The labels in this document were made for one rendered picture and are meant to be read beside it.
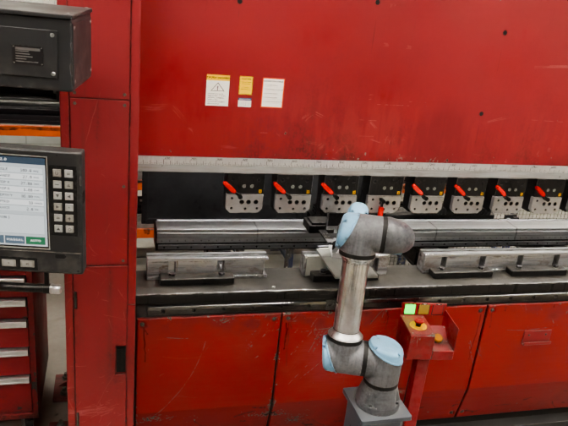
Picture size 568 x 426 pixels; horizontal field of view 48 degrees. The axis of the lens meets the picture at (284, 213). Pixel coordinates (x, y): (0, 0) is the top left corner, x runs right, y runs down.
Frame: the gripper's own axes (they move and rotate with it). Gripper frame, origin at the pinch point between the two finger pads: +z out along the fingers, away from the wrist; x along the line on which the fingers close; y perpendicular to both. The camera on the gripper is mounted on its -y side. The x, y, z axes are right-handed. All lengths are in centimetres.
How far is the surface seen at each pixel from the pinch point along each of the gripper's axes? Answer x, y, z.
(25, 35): 102, -1, -115
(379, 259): -19.6, 4.2, 11.3
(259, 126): 39, 32, -41
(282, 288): 24.1, -15.0, 5.1
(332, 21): 15, 62, -69
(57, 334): 141, 1, 133
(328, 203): 7.7, 16.3, -13.4
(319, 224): 6.5, 22.4, 16.9
